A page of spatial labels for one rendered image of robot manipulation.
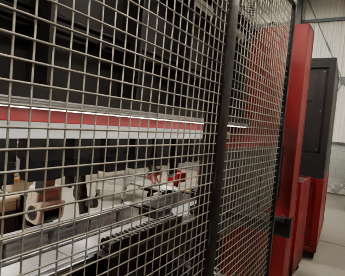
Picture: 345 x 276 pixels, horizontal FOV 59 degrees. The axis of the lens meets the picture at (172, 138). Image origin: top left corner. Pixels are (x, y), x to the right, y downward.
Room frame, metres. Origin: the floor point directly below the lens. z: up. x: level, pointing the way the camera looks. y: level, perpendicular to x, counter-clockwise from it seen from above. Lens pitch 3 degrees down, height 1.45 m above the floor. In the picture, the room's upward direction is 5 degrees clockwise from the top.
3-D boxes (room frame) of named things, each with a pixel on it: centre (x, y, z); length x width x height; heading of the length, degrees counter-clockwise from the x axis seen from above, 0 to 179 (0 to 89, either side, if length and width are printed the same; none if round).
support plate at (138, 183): (2.11, 0.11, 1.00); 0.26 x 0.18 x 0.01; 57
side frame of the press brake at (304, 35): (2.75, -0.69, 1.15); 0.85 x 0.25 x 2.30; 57
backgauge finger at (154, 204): (1.53, 0.12, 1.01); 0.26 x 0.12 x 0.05; 57
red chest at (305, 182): (3.10, -1.12, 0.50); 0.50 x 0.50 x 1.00; 57
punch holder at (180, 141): (2.05, -0.03, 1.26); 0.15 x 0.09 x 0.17; 147
